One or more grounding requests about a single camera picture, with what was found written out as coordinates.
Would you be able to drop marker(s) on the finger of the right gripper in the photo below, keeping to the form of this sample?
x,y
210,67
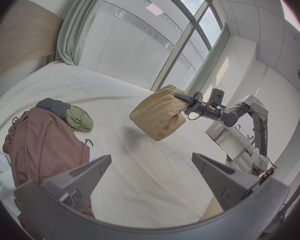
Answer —
x,y
186,99

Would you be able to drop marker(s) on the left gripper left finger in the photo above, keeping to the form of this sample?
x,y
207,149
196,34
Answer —
x,y
77,181

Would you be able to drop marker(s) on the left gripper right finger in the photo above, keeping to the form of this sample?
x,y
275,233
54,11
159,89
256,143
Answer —
x,y
225,181

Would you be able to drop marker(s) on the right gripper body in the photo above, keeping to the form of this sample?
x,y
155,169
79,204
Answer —
x,y
200,106

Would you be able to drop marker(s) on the tan shorts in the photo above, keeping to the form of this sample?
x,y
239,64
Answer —
x,y
157,114

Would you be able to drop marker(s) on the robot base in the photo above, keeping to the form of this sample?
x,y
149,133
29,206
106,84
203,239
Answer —
x,y
230,134

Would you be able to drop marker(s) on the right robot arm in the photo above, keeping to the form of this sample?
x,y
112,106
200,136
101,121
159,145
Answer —
x,y
231,117

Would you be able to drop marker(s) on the bed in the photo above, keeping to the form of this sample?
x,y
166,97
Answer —
x,y
130,164

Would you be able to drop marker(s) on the grey-green curtain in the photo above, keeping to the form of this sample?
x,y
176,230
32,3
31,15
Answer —
x,y
72,34
210,59

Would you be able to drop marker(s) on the brown garment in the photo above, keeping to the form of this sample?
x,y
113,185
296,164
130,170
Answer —
x,y
45,144

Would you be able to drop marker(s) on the green garment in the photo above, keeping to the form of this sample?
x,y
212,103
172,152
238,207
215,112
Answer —
x,y
78,120

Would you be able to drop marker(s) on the white garment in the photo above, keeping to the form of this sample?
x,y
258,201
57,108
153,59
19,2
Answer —
x,y
3,169

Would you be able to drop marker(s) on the dark grey garment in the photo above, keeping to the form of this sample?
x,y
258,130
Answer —
x,y
53,106

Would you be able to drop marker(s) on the window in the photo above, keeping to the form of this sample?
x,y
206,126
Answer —
x,y
140,34

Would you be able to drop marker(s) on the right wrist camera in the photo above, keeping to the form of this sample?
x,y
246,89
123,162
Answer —
x,y
217,95

